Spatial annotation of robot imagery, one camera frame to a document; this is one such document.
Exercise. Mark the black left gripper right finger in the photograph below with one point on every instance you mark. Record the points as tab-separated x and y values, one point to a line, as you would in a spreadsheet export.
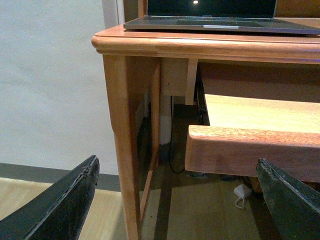
294	206

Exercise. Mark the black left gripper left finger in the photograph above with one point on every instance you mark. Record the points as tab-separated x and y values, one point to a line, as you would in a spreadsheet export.
59	212

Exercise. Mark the wooden keyboard tray drawer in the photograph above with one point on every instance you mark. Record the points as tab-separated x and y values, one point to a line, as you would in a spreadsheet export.
243	130

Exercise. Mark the white power adapter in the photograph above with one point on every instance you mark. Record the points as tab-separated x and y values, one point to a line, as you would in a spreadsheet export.
242	191

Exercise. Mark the wooden desk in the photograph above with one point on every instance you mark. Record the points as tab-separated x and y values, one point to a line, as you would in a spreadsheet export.
140	66

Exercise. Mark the white pipe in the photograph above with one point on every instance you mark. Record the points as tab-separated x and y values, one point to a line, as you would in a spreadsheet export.
165	119

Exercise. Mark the grey laptop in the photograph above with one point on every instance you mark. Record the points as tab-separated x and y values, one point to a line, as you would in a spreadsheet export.
253	16

